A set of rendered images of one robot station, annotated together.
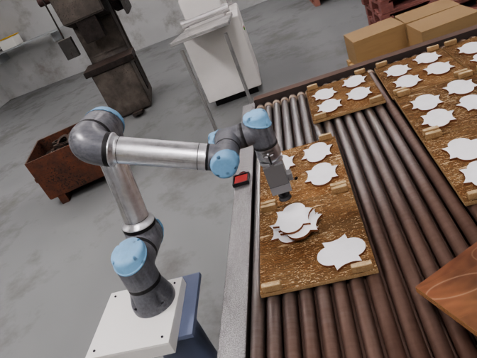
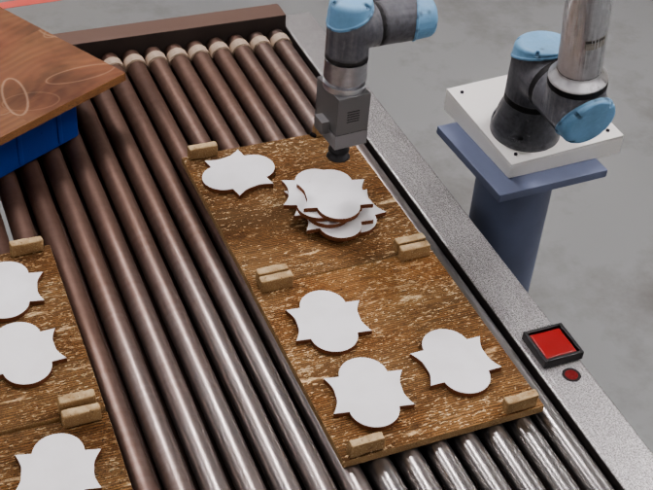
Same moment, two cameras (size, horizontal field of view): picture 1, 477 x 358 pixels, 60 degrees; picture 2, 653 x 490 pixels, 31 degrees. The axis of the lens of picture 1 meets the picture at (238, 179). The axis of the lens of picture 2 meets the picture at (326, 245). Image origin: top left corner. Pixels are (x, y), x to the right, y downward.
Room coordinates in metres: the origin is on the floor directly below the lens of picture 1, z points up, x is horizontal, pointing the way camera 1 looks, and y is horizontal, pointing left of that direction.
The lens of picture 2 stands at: (2.47, -1.27, 2.31)
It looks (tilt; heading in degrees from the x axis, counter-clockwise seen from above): 39 degrees down; 140
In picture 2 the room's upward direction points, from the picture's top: 5 degrees clockwise
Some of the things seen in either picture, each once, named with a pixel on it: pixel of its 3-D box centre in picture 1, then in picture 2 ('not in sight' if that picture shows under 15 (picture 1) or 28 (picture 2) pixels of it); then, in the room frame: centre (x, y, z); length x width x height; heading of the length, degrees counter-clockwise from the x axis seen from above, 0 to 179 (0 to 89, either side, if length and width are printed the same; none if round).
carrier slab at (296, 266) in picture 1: (310, 237); (301, 203); (1.06, -0.14, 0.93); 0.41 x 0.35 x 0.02; 165
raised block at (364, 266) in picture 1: (361, 266); (202, 151); (0.84, -0.22, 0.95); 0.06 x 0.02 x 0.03; 75
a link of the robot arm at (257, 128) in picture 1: (258, 129); (350, 27); (1.13, -0.11, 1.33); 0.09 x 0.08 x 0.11; 76
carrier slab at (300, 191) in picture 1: (300, 172); (391, 347); (1.46, -0.25, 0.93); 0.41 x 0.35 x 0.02; 165
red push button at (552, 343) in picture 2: (241, 180); (552, 345); (1.60, -0.01, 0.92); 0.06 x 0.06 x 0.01; 75
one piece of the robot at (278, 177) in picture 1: (279, 170); (335, 107); (1.12, -0.13, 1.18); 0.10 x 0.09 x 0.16; 79
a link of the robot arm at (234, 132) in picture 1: (228, 142); (397, 15); (1.13, -0.02, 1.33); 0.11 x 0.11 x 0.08; 76
